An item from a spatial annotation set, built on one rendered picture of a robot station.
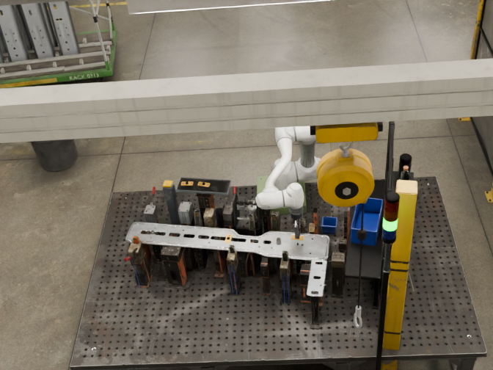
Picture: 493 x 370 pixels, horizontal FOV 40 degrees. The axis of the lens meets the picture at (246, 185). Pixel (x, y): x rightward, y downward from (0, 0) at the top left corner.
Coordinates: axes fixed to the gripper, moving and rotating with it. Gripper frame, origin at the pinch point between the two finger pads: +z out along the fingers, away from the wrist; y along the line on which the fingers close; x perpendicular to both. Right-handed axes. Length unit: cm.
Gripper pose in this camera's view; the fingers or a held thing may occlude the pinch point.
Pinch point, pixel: (297, 233)
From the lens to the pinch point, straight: 438.1
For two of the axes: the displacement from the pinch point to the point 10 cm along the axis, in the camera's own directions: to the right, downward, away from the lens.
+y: -1.8, 6.7, -7.2
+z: 0.9, 7.4, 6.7
